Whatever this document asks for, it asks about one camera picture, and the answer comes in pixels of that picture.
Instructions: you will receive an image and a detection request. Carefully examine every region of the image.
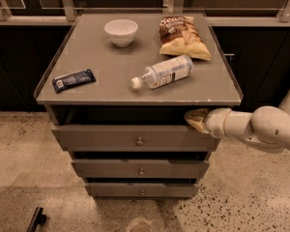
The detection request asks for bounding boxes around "grey drawer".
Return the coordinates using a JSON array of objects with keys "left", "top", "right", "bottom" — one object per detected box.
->
[
  {"left": 72, "top": 159, "right": 209, "bottom": 179},
  {"left": 85, "top": 183, "right": 198, "bottom": 198},
  {"left": 52, "top": 125, "right": 219, "bottom": 152}
]

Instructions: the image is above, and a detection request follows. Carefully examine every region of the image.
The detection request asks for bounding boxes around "grey middle drawer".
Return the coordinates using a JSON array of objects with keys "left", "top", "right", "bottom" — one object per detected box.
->
[{"left": 72, "top": 159, "right": 209, "bottom": 179}]

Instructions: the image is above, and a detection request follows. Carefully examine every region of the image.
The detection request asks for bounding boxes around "grey bottom drawer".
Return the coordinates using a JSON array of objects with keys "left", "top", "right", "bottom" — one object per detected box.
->
[{"left": 85, "top": 183, "right": 198, "bottom": 198}]

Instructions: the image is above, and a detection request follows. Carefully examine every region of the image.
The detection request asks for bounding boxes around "clear plastic water bottle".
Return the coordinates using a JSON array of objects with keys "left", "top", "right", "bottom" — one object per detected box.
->
[{"left": 130, "top": 55, "right": 193, "bottom": 90}]

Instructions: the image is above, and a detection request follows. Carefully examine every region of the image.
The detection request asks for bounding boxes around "black object on floor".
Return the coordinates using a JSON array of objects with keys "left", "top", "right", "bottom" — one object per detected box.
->
[{"left": 26, "top": 207, "right": 46, "bottom": 232}]

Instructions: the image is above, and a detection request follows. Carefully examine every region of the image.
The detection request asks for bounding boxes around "dark blue snack bar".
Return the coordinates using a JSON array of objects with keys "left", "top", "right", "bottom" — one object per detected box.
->
[{"left": 52, "top": 69, "right": 96, "bottom": 93}]

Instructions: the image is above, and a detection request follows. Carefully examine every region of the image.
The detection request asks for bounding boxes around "metal railing frame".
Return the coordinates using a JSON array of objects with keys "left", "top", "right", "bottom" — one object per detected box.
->
[{"left": 0, "top": 0, "right": 290, "bottom": 27}]

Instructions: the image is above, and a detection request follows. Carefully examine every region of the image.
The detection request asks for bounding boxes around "white ceramic bowl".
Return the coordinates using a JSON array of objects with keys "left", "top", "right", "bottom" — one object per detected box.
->
[{"left": 104, "top": 19, "right": 138, "bottom": 47}]

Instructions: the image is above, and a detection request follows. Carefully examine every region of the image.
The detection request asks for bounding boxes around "brown chip bag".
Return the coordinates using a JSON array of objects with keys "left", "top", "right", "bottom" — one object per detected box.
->
[{"left": 159, "top": 16, "right": 211, "bottom": 61}]

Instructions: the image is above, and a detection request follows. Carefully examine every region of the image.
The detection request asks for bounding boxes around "grey drawer cabinet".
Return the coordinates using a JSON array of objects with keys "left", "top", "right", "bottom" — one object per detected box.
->
[{"left": 35, "top": 14, "right": 243, "bottom": 185}]

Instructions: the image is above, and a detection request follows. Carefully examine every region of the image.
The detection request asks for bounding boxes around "grey top drawer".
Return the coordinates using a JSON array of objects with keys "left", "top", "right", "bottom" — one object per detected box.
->
[{"left": 52, "top": 125, "right": 219, "bottom": 152}]

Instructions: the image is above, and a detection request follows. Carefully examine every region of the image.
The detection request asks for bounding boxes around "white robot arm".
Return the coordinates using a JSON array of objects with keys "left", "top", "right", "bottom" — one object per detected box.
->
[{"left": 184, "top": 90, "right": 290, "bottom": 154}]

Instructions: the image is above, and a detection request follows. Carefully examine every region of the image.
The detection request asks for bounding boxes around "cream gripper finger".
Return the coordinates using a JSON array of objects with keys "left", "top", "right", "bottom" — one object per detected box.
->
[{"left": 184, "top": 108, "right": 210, "bottom": 133}]

